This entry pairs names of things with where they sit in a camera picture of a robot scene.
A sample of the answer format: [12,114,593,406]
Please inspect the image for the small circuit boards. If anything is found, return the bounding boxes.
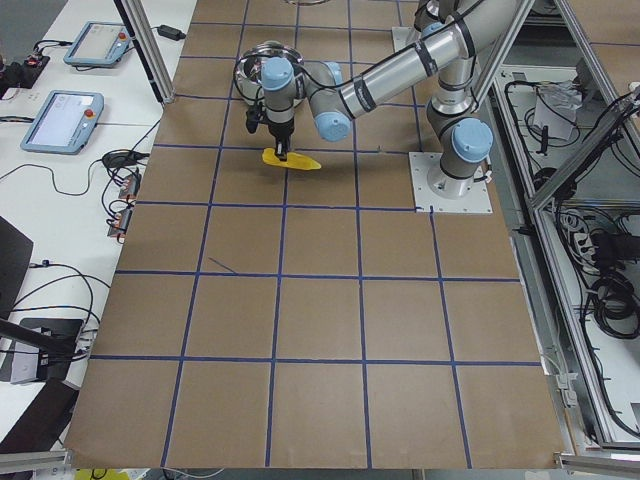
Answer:
[104,167,142,244]

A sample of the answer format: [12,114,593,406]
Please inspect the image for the white cardboard box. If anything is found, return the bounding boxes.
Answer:
[533,81,582,140]

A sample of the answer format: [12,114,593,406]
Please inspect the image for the black power adapter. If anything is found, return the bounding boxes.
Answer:
[157,24,186,41]

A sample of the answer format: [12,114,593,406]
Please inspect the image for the upper teach pendant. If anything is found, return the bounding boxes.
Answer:
[63,21,131,68]

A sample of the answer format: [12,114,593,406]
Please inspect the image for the lower teach pendant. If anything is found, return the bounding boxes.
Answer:
[20,90,104,155]

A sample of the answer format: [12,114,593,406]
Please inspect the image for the yellow corn cob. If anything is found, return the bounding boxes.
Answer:
[261,148,322,171]

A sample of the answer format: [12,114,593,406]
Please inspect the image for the glass pot lid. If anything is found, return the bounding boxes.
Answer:
[283,0,333,7]

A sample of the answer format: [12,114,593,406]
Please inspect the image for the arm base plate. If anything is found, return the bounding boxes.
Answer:
[391,27,423,52]
[409,152,493,215]

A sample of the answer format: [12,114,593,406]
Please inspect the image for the pale green steel pot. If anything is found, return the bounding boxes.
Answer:
[234,40,304,105]

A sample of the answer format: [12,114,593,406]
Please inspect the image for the aluminium frame post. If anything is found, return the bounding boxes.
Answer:
[113,0,175,105]

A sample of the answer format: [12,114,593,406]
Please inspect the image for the coiled black cables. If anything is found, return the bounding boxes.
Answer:
[574,214,640,341]

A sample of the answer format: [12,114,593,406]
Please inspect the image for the teach pendant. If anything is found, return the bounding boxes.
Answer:
[63,21,131,68]
[20,90,104,155]

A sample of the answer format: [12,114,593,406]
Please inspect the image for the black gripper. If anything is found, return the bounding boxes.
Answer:
[245,104,294,161]

